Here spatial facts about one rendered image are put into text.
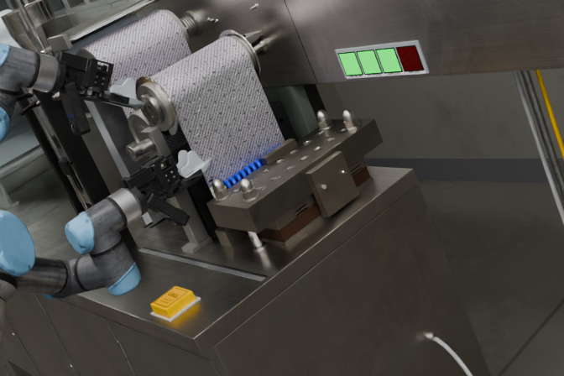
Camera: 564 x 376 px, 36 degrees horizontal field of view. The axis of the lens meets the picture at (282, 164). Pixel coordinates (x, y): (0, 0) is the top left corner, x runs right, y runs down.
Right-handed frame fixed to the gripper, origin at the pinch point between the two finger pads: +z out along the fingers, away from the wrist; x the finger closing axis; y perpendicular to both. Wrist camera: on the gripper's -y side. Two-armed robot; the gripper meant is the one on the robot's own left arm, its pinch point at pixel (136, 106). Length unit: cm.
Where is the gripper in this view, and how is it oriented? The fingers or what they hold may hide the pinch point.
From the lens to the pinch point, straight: 194.7
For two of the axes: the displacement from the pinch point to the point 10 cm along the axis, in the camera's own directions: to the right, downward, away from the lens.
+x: -6.0, -0.3, 8.0
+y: 1.6, -9.8, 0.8
